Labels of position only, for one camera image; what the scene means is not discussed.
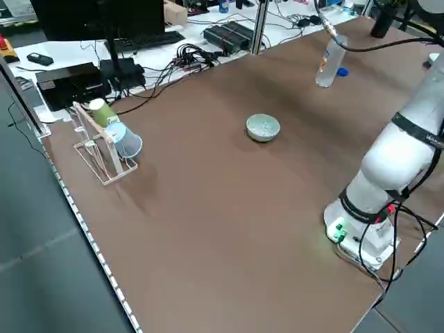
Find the transparent plastic bottle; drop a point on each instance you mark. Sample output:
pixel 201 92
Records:
pixel 329 66

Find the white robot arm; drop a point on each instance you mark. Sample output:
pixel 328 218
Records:
pixel 433 5
pixel 392 163

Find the blue bottle cap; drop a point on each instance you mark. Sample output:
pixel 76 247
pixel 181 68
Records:
pixel 343 71

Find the small pale green bowl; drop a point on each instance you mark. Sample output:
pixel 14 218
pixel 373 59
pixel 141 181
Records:
pixel 258 133

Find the translucent blue plastic cup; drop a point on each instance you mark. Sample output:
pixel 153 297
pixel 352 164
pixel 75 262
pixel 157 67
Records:
pixel 123 140

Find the black finned power unit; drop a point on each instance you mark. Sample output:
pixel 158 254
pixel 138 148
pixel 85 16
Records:
pixel 229 34

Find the green paper cup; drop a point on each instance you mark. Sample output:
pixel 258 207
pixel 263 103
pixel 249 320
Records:
pixel 102 111

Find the black keyboard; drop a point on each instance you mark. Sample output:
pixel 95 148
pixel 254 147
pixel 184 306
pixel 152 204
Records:
pixel 149 41

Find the cardboard box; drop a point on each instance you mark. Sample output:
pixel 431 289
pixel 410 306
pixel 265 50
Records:
pixel 175 14

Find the black box device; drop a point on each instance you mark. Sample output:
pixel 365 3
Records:
pixel 69 83

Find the black computer monitor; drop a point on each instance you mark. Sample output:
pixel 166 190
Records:
pixel 97 17

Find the black handheld device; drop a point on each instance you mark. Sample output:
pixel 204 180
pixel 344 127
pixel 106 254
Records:
pixel 40 59

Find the clear acrylic panel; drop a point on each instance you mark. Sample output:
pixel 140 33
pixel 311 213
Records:
pixel 21 100

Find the black vase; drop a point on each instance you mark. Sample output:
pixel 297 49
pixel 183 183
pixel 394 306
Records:
pixel 381 21

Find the red emergency stop button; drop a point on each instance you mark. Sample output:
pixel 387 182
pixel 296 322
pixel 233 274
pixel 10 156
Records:
pixel 5 46

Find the aluminium frame post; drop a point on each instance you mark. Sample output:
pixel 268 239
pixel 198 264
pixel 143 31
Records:
pixel 259 24

